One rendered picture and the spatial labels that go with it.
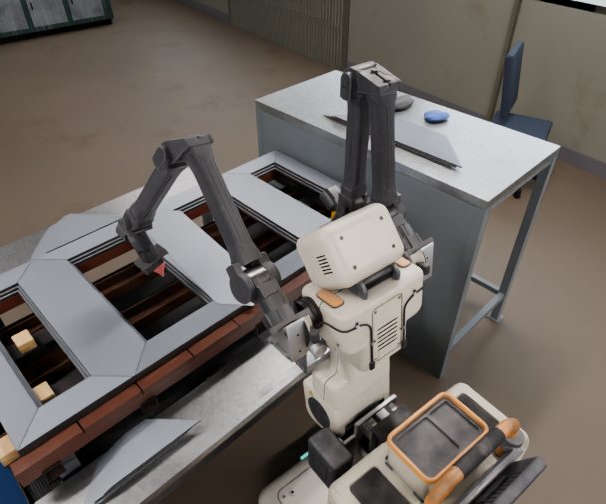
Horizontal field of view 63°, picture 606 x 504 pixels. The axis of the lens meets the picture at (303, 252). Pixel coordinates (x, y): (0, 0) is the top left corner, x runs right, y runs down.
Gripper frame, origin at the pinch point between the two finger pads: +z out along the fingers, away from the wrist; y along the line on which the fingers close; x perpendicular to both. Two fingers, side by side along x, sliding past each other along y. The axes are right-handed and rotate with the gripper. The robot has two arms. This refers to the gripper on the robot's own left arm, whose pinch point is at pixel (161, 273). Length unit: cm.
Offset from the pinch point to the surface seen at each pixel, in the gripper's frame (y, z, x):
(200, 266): -13.5, 10.2, -0.8
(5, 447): 63, -5, 18
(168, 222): -21.0, 10.9, -32.6
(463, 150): -125, 19, 39
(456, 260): -90, 44, 58
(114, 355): 28.4, 0.4, 14.0
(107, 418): 41, 2, 29
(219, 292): -9.8, 9.9, 15.1
